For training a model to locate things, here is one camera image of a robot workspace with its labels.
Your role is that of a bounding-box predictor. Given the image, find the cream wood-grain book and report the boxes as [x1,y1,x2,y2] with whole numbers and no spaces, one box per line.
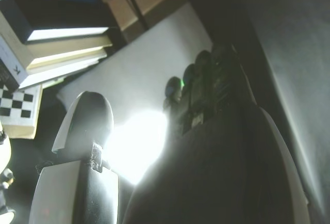
[0,83,43,140]

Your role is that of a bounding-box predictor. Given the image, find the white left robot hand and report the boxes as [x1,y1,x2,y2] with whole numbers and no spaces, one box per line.
[28,42,310,224]

